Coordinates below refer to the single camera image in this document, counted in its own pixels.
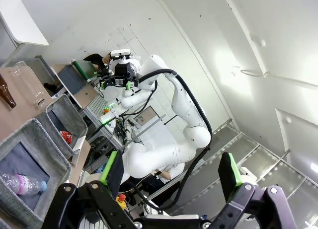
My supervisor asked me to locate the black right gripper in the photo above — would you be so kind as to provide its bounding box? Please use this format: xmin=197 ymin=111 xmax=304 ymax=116
xmin=99 ymin=62 xmax=139 ymax=91

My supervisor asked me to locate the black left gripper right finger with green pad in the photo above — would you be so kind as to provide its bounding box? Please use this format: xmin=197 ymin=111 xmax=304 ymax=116
xmin=208 ymin=152 xmax=299 ymax=229

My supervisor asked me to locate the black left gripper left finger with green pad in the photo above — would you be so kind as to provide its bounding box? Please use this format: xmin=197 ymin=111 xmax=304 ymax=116
xmin=43 ymin=150 xmax=147 ymax=229

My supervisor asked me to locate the grey felt basket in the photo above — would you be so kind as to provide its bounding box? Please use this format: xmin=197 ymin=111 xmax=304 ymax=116
xmin=34 ymin=93 xmax=89 ymax=160
xmin=0 ymin=118 xmax=72 ymax=229

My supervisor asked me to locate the red drink can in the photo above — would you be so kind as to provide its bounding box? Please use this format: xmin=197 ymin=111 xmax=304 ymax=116
xmin=59 ymin=130 xmax=73 ymax=145

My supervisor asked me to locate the person in black clothes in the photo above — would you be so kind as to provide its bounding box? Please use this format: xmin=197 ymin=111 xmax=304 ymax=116
xmin=83 ymin=53 xmax=112 ymax=71

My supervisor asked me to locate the green lit white device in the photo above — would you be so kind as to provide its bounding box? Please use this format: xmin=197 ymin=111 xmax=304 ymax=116
xmin=100 ymin=109 xmax=123 ymax=124

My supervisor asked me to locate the green conveyor belt unit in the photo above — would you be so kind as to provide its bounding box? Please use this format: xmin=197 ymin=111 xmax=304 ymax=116
xmin=71 ymin=60 xmax=100 ymax=80

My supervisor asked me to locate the red emergency stop button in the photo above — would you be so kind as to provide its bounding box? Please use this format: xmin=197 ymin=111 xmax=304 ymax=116
xmin=115 ymin=193 xmax=127 ymax=211

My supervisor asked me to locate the dark grey box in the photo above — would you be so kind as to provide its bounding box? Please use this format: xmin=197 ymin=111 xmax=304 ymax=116
xmin=57 ymin=65 xmax=87 ymax=95

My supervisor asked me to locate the plastic bottle pink label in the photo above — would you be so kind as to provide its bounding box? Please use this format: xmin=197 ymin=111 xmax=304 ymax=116
xmin=0 ymin=173 xmax=48 ymax=196

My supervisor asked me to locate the clear empty plastic bottle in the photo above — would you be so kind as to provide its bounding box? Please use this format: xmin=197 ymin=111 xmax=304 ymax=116
xmin=10 ymin=61 xmax=46 ymax=108

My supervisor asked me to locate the person in white shirt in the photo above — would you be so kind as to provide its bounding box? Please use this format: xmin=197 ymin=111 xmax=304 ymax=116
xmin=149 ymin=163 xmax=186 ymax=185

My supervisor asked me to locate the brown glass bottle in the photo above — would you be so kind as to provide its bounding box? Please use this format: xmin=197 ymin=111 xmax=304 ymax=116
xmin=0 ymin=74 xmax=17 ymax=109

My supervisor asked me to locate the white shelf board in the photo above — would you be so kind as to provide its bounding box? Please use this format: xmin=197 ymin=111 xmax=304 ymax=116
xmin=0 ymin=0 xmax=49 ymax=47

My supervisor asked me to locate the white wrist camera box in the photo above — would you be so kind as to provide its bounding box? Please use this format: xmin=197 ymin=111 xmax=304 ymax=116
xmin=110 ymin=48 xmax=132 ymax=58

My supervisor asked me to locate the aluminium frame bar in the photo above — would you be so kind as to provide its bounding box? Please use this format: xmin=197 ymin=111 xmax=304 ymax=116
xmin=123 ymin=114 xmax=167 ymax=147

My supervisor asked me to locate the black corrugated cable hose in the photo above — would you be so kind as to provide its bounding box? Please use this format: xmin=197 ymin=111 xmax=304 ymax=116
xmin=129 ymin=68 xmax=213 ymax=212

